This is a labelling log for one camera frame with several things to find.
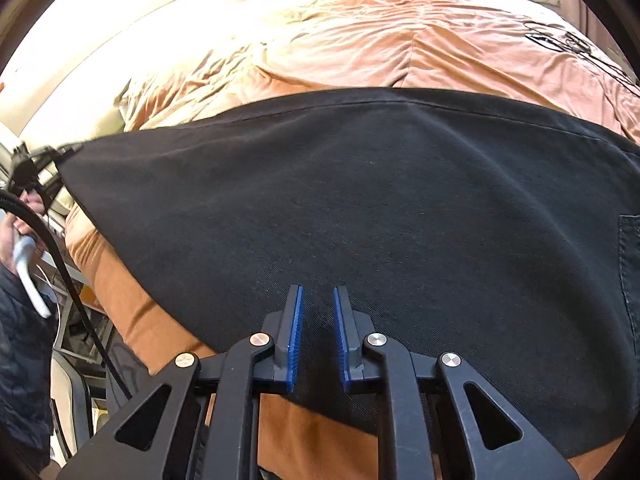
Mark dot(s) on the orange blanket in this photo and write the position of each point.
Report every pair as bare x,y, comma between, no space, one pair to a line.
350,50

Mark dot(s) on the white chair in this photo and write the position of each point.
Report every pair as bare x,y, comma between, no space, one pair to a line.
70,390

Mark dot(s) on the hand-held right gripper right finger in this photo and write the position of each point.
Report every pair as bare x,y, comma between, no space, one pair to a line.
342,340

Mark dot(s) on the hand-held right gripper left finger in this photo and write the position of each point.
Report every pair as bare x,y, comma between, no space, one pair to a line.
295,340

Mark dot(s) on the cream padded headboard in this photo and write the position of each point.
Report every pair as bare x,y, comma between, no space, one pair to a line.
125,60

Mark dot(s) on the person's left forearm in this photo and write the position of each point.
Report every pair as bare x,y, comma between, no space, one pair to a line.
25,360

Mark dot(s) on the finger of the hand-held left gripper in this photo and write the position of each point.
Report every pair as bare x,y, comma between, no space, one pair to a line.
70,151

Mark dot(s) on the person's left hand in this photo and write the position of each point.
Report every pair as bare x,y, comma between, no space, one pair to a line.
7,240

